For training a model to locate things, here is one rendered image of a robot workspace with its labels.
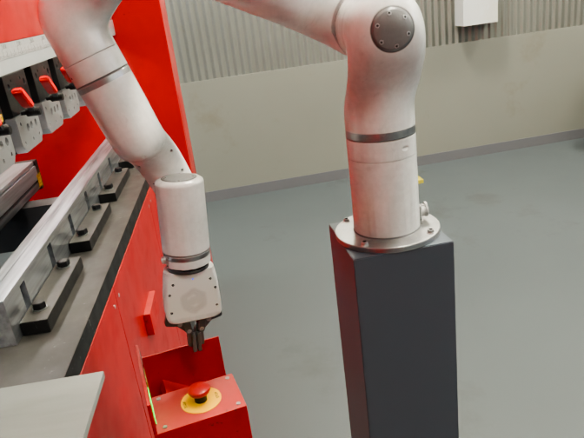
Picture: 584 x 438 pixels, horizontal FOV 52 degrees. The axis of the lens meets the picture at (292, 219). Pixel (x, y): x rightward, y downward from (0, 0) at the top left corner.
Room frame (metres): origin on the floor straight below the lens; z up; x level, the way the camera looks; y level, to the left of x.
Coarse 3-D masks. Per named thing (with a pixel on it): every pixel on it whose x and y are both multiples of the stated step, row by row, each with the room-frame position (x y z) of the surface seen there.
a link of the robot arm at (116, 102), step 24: (120, 72) 0.96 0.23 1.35; (96, 96) 0.94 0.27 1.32; (120, 96) 0.95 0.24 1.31; (144, 96) 0.99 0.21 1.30; (96, 120) 0.96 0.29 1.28; (120, 120) 0.95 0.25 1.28; (144, 120) 0.96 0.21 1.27; (120, 144) 0.95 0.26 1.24; (144, 144) 0.95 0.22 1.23; (168, 144) 1.02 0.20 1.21; (144, 168) 1.04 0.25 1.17; (168, 168) 1.06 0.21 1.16
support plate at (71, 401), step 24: (24, 384) 0.67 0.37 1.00; (48, 384) 0.66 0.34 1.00; (72, 384) 0.66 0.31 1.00; (96, 384) 0.65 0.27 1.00; (0, 408) 0.62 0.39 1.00; (24, 408) 0.62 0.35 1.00; (48, 408) 0.61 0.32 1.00; (72, 408) 0.61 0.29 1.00; (0, 432) 0.58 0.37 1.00; (24, 432) 0.57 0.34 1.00; (48, 432) 0.57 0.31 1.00; (72, 432) 0.56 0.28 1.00
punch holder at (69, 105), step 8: (56, 56) 1.72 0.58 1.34; (56, 64) 1.70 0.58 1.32; (56, 72) 1.68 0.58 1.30; (56, 80) 1.67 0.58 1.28; (64, 80) 1.73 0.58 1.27; (56, 88) 1.67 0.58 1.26; (64, 88) 1.73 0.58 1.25; (64, 96) 1.68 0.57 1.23; (72, 96) 1.77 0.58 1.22; (64, 104) 1.67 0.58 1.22; (72, 104) 1.74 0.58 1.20; (64, 112) 1.67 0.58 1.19; (72, 112) 1.72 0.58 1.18
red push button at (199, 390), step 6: (192, 384) 0.90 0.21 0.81; (198, 384) 0.89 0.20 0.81; (204, 384) 0.89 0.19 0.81; (192, 390) 0.88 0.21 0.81; (198, 390) 0.88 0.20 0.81; (204, 390) 0.88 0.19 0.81; (192, 396) 0.87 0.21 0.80; (198, 396) 0.87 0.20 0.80; (204, 396) 0.88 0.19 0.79; (198, 402) 0.88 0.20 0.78
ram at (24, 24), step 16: (0, 0) 1.40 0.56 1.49; (16, 0) 1.50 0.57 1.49; (32, 0) 1.63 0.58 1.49; (0, 16) 1.37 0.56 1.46; (16, 16) 1.47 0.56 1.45; (32, 16) 1.60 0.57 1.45; (0, 32) 1.34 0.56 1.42; (16, 32) 1.44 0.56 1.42; (32, 32) 1.56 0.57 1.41; (112, 32) 2.65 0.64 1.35; (48, 48) 1.66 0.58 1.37; (0, 64) 1.29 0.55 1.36; (16, 64) 1.38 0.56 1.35; (32, 64) 1.50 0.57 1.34
